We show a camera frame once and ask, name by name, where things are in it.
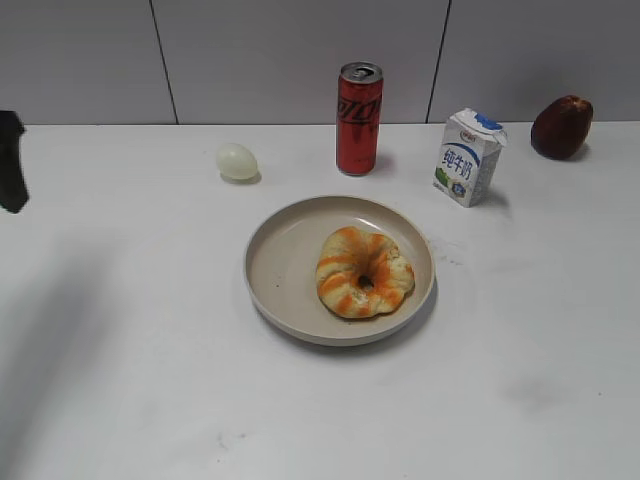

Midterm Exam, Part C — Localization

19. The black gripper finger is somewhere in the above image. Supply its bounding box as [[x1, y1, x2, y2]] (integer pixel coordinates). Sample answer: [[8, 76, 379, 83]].
[[0, 110, 28, 214]]

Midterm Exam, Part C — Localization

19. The ring-shaped orange striped croissant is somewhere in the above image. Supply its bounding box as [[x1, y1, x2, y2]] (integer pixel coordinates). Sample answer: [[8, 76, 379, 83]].
[[315, 226, 415, 319]]

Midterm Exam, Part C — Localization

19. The beige round plate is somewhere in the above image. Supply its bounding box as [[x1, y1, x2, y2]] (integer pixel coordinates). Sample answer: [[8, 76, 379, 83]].
[[244, 196, 438, 347]]

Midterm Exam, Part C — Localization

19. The white egg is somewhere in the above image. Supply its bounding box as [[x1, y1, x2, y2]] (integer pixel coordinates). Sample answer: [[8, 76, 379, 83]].
[[216, 143, 258, 181]]

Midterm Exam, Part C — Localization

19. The red cola can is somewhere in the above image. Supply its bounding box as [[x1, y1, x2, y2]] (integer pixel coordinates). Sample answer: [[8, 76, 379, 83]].
[[336, 61, 384, 176]]

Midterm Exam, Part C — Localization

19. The white blue milk carton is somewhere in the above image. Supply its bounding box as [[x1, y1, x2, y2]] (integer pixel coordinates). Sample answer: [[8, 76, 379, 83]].
[[433, 108, 508, 208]]

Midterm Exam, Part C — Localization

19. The dark red wax apple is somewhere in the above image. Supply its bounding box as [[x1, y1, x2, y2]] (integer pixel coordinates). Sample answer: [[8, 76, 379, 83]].
[[531, 95, 594, 160]]

